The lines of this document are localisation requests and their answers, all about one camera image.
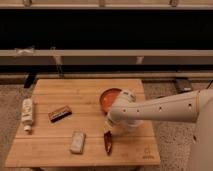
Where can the white sponge block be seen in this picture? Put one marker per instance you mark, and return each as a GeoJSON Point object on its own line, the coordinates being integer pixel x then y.
{"type": "Point", "coordinates": [77, 143]}

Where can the black power adapter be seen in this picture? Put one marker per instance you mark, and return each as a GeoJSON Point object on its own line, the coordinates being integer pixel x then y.
{"type": "Point", "coordinates": [183, 85]}

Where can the white squeeze tube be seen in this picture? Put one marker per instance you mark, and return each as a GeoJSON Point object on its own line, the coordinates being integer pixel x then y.
{"type": "Point", "coordinates": [27, 114]}

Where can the orange bowl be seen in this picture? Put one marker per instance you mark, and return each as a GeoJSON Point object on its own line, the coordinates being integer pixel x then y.
{"type": "Point", "coordinates": [107, 98]}

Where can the brown chocolate bar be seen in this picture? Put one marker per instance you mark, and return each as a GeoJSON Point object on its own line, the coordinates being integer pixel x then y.
{"type": "Point", "coordinates": [59, 113]}

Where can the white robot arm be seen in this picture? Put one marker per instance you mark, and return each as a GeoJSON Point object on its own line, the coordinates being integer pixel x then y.
{"type": "Point", "coordinates": [194, 107]}

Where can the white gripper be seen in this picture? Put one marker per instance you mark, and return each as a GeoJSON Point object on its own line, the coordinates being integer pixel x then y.
{"type": "Point", "coordinates": [108, 126]}

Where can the dark red pepper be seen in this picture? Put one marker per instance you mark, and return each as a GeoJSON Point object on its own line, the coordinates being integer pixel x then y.
{"type": "Point", "coordinates": [108, 142]}

